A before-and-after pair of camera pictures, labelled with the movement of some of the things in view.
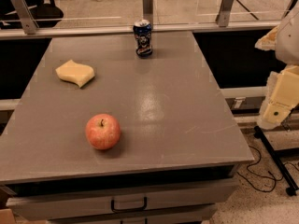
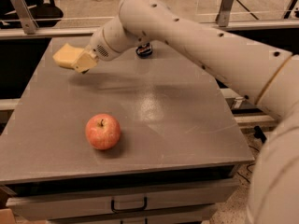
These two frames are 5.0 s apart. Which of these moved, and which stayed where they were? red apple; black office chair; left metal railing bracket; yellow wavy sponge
Moved: yellow wavy sponge
Stayed: black office chair; red apple; left metal railing bracket
